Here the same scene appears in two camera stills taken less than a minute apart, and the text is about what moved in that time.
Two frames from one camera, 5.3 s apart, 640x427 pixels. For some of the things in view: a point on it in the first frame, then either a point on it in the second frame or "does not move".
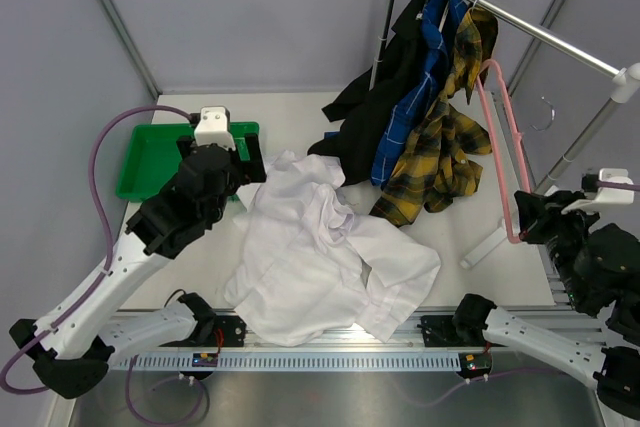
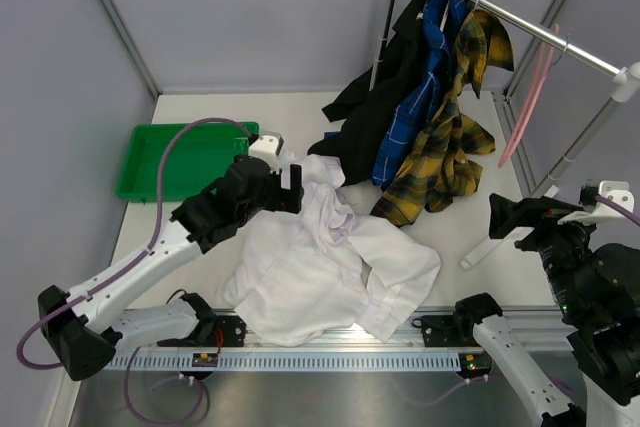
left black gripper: [247, 171] → [285, 199]
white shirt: [306, 265] does not move
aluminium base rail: [228, 335] does not move
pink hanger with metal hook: [514, 239] → [553, 50]
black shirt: [359, 112] does not move
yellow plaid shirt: [436, 165] does not move
